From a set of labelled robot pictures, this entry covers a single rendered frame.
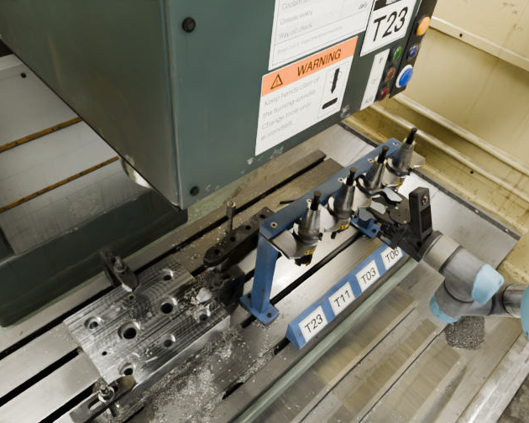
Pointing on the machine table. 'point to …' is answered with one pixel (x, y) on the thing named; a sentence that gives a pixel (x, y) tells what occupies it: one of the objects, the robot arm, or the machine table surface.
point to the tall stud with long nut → (230, 215)
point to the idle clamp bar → (235, 240)
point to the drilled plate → (144, 295)
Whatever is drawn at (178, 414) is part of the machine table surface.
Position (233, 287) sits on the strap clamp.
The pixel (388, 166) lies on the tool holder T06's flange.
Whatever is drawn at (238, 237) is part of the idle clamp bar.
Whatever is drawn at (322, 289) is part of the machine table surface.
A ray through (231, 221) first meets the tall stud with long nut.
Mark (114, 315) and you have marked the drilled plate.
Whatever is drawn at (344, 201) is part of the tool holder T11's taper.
